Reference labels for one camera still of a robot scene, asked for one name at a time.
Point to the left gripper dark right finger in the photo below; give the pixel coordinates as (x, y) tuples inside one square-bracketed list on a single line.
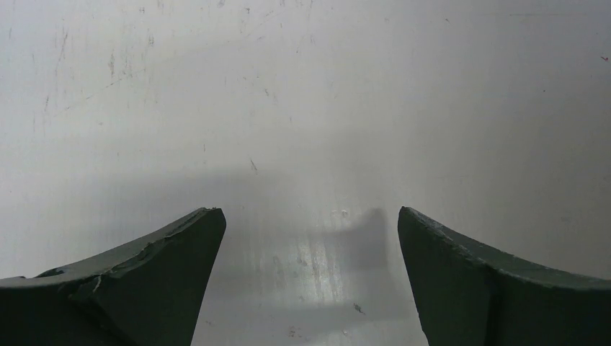
[(469, 293)]

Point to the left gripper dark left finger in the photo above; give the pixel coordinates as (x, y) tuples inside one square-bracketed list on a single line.
[(148, 291)]

